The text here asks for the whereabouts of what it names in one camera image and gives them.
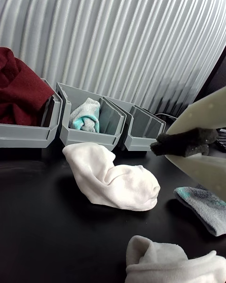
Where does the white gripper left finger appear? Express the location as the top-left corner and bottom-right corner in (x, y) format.
(156, 86), (226, 150)

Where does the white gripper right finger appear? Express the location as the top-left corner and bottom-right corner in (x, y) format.
(150, 142), (226, 203)

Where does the grey and teal sock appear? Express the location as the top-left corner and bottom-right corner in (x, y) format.
(69, 97), (101, 133)
(173, 185), (226, 237)

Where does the white sock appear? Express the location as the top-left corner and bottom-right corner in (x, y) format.
(62, 142), (161, 212)
(124, 235), (226, 283)

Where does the grey plastic storage bin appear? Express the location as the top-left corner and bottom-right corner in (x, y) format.
(103, 96), (167, 151)
(56, 82), (127, 151)
(0, 77), (63, 149)

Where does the maroon cloth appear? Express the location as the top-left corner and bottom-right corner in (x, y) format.
(0, 47), (55, 125)

